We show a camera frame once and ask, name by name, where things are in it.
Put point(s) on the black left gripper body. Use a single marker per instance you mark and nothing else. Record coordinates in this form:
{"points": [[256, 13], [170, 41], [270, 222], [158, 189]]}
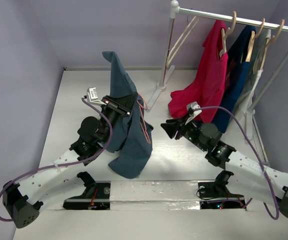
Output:
{"points": [[116, 106]]}

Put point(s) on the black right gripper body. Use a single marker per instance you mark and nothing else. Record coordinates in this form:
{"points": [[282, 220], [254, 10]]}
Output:
{"points": [[181, 129]]}

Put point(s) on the pink wire hanger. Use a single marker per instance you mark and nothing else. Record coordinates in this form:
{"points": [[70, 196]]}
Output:
{"points": [[143, 107]]}

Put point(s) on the teal blue t-shirt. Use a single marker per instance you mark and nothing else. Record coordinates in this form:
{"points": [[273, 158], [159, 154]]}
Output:
{"points": [[128, 138]]}

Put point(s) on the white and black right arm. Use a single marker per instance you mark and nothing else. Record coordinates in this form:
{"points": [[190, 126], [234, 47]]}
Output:
{"points": [[242, 175]]}

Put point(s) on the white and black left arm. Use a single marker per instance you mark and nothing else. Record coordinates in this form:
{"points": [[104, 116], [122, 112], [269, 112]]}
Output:
{"points": [[25, 197]]}

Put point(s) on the magenta red t-shirt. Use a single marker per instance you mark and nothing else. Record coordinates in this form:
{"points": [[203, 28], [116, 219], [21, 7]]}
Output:
{"points": [[207, 89]]}

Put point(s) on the cream plastic hanger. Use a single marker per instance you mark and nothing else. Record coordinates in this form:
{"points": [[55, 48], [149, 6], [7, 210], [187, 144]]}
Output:
{"points": [[182, 38]]}

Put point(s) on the navy blue t-shirt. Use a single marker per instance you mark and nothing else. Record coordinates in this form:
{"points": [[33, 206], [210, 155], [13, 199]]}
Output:
{"points": [[237, 68]]}

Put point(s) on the wooden hanger with red shirt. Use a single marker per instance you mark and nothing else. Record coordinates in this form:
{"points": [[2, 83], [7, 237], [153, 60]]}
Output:
{"points": [[226, 33]]}

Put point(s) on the wooden hanger with navy shirt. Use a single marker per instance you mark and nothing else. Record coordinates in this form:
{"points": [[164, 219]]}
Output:
{"points": [[252, 40]]}

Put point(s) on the wooden hanger with grey shirt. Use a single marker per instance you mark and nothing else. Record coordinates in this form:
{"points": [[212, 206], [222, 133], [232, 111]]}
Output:
{"points": [[264, 40]]}

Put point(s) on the pale grey-green t-shirt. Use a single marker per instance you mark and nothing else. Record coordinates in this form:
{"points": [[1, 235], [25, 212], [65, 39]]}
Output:
{"points": [[251, 81]]}

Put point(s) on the white clothes rack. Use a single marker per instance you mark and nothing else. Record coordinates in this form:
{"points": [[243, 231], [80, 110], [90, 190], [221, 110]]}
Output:
{"points": [[217, 115]]}

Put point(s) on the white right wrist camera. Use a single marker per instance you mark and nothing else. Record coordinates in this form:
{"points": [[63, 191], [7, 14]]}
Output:
{"points": [[194, 110]]}

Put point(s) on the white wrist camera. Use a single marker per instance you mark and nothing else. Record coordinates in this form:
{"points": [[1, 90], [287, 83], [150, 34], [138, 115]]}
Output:
{"points": [[194, 110], [92, 97]]}

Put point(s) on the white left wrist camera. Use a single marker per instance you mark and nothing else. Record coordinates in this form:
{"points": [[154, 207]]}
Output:
{"points": [[92, 97]]}

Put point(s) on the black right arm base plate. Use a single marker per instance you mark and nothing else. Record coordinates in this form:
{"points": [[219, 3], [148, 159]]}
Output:
{"points": [[214, 195]]}

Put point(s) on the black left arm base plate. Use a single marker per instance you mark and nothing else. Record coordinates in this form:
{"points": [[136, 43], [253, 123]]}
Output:
{"points": [[96, 195]]}

